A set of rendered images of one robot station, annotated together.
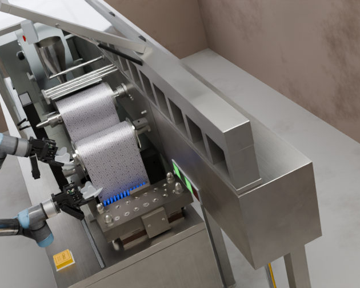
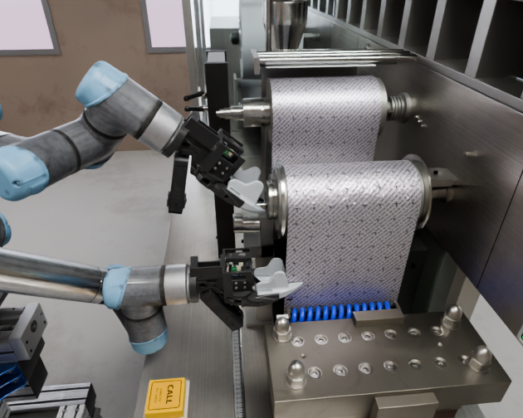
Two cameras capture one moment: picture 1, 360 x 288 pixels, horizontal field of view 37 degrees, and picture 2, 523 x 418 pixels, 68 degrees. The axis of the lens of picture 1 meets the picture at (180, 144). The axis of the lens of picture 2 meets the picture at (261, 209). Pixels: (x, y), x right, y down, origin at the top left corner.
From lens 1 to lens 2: 1.61 m
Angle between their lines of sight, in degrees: 8
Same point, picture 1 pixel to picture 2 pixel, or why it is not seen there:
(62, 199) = (211, 279)
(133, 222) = (352, 401)
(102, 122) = (340, 150)
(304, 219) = not seen: outside the picture
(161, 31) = not seen: hidden behind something
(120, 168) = (357, 257)
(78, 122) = (299, 131)
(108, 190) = (312, 290)
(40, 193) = (186, 230)
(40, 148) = (204, 147)
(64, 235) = (191, 333)
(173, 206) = (454, 398)
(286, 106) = not seen: hidden behind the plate
